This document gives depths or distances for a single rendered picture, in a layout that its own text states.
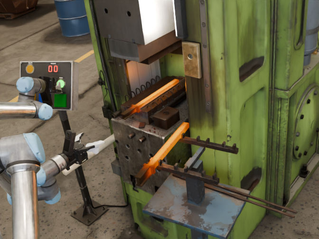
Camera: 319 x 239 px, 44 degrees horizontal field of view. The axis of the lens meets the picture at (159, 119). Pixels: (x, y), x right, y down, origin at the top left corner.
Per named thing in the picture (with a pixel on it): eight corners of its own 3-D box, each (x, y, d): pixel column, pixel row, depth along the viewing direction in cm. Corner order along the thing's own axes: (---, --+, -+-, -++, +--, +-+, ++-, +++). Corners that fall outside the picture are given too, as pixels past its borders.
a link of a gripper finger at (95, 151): (106, 149, 188) (87, 154, 187) (104, 139, 185) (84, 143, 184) (107, 152, 186) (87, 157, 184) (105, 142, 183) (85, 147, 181)
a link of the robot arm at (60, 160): (47, 156, 176) (58, 162, 171) (55, 151, 179) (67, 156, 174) (51, 170, 180) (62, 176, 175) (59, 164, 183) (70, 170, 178)
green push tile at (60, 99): (65, 107, 223) (66, 93, 223) (53, 107, 225) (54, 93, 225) (67, 107, 225) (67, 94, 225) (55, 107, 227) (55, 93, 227)
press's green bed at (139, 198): (179, 260, 244) (172, 204, 220) (134, 234, 266) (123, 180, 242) (226, 206, 279) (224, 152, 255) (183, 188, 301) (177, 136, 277)
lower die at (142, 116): (149, 124, 209) (146, 110, 205) (122, 115, 221) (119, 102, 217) (194, 91, 236) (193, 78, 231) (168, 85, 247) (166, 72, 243)
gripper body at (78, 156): (79, 153, 191) (59, 167, 183) (75, 139, 187) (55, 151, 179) (89, 158, 186) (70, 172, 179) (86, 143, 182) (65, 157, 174)
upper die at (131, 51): (139, 62, 191) (136, 43, 186) (110, 56, 203) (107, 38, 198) (190, 34, 217) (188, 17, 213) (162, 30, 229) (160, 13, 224)
